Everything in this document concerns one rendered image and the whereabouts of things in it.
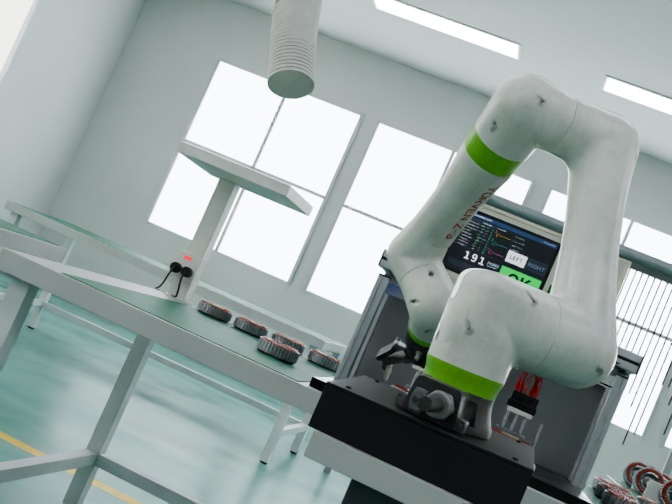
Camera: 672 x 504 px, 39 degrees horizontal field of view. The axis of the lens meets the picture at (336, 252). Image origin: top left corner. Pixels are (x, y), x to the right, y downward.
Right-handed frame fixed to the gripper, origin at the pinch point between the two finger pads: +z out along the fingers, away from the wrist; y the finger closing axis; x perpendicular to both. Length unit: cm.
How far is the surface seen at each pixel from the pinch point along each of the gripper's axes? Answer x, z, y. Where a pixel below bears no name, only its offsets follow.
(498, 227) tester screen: 47.7, -5.8, 2.0
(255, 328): 26, 58, -57
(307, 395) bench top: -19.0, -12.2, -18.5
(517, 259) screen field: 42.8, -2.9, 9.5
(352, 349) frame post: 8.9, 12.4, -19.1
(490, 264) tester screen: 39.5, -1.1, 3.8
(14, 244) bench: 13, 47, -133
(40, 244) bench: 22, 58, -133
